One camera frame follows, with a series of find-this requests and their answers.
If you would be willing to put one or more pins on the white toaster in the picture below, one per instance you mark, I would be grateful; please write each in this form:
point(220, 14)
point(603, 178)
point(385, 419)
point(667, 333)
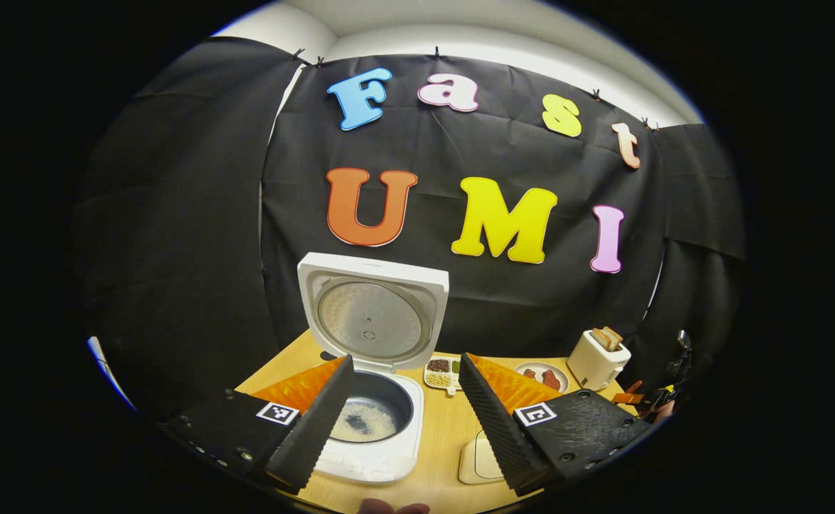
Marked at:
point(596, 364)

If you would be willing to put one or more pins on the black backdrop cloth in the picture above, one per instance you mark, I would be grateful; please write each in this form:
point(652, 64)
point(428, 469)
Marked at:
point(460, 178)

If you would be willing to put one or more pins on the white divided grain dish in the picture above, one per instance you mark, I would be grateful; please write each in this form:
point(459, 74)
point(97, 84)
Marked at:
point(440, 375)

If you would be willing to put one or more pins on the white rice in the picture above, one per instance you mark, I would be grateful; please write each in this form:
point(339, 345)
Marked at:
point(366, 422)

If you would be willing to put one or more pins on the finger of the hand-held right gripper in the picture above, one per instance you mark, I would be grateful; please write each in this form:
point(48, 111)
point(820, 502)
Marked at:
point(628, 397)

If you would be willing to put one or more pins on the white round plate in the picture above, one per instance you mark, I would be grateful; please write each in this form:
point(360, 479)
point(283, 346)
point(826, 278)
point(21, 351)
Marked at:
point(540, 377)

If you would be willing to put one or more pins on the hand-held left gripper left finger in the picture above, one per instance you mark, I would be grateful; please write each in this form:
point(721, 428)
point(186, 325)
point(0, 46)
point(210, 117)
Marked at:
point(313, 428)

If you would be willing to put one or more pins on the toasted bread slices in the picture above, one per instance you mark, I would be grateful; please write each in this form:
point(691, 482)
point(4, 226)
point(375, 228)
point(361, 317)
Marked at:
point(606, 337)

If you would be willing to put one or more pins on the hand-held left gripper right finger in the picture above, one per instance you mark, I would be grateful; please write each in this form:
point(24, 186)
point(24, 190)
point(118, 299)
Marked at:
point(503, 428)

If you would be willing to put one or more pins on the white rice cooker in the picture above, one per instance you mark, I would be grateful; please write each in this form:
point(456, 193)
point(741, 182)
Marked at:
point(374, 321)

